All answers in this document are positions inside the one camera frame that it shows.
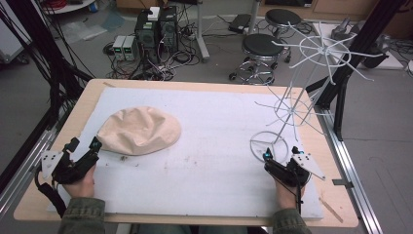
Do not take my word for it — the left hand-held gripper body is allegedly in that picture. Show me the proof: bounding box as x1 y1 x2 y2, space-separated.
40 149 99 185

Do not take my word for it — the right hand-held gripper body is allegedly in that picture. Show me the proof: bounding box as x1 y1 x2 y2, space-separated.
263 152 326 188

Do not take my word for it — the beige cloth hat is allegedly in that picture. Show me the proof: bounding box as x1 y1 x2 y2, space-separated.
96 105 182 157

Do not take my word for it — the white wire hat rack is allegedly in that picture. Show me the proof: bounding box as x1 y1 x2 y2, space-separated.
249 20 385 164

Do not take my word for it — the person's left hand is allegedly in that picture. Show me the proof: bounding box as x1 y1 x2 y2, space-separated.
62 164 97 200

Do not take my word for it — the person's right hand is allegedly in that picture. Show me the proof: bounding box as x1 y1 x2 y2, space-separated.
275 179 307 211

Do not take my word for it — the wooden stick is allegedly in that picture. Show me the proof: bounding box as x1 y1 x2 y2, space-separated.
319 197 345 224

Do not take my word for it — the white foam mat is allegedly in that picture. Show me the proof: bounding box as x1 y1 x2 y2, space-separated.
47 86 324 219

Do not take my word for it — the grey power supply unit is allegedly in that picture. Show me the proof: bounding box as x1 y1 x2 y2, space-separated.
112 35 127 61
122 35 139 61

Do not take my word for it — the black round stool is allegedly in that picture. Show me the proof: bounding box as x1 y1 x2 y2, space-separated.
228 32 290 87
264 8 304 37

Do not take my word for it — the black computer tower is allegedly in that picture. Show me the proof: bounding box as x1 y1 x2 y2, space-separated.
158 5 180 55
133 9 161 64

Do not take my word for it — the grey machine on white board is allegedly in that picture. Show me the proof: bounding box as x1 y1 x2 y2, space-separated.
313 17 405 71

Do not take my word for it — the black flat case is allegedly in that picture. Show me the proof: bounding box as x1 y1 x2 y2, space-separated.
228 13 252 34

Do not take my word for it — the grey metal stand leg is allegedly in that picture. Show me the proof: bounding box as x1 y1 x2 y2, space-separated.
194 0 211 63

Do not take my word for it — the white round table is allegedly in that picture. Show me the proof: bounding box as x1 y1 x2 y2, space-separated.
41 0 97 16

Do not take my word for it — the white box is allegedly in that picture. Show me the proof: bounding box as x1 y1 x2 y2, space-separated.
147 6 161 22

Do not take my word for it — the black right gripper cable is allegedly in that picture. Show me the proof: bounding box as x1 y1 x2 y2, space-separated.
272 169 304 216

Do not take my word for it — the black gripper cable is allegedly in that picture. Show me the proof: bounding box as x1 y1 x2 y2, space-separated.
34 167 68 219
272 169 304 216

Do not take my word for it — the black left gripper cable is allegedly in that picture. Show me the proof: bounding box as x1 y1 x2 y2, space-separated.
34 167 68 219

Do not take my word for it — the aluminium rail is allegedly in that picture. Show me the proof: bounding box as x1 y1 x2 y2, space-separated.
314 105 386 234
0 106 72 222

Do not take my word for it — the grey metal bracket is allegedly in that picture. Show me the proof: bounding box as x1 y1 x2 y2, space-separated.
331 177 355 190

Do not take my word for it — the black frame post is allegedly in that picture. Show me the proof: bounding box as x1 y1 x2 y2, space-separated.
0 0 95 131
305 0 410 142

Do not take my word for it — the tangle of floor cables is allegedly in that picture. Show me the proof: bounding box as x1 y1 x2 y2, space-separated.
102 19 204 82

